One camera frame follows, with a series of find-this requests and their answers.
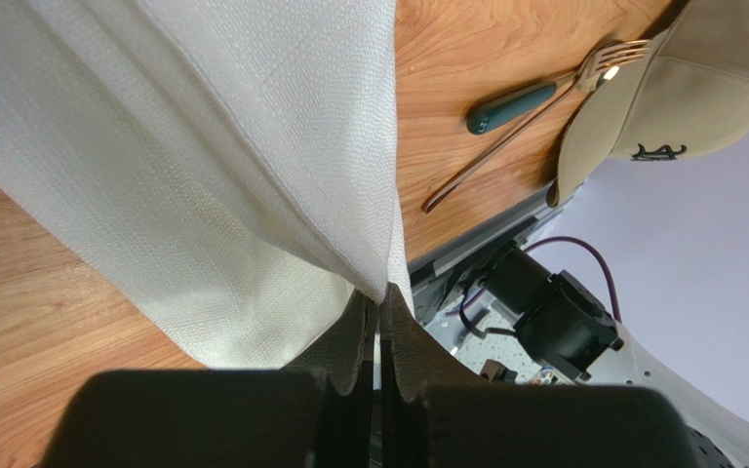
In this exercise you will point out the gold fork green handle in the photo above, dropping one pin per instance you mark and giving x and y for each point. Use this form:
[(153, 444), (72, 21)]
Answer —
[(600, 64)]

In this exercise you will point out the tan baseball cap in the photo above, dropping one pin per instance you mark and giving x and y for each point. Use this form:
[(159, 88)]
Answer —
[(688, 97)]

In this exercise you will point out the gold utensil dark handle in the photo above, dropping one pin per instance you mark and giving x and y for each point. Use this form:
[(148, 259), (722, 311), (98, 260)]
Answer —
[(504, 143)]

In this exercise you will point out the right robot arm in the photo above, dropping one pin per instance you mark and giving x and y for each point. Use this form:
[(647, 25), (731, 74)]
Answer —
[(608, 350)]

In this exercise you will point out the white cloth napkin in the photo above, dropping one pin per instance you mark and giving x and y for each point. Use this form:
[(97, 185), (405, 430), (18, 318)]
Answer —
[(228, 166)]

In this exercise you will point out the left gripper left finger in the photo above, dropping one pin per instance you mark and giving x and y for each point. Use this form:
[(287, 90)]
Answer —
[(314, 412)]

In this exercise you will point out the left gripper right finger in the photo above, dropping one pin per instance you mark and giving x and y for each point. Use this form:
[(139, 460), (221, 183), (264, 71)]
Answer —
[(437, 413)]

